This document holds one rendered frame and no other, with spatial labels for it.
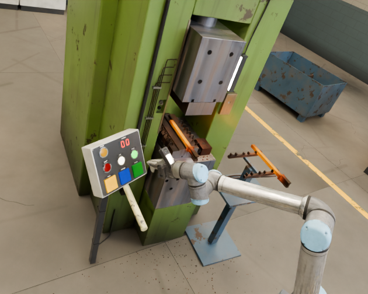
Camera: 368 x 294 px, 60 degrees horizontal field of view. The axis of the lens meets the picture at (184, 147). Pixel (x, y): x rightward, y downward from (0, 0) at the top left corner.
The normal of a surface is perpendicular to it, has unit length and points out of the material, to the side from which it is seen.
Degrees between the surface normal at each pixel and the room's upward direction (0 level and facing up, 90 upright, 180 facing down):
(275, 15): 90
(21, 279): 0
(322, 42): 90
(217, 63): 90
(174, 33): 90
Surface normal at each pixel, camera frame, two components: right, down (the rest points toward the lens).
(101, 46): 0.43, 0.63
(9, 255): 0.27, -0.77
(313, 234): -0.51, 0.27
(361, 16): -0.82, 0.12
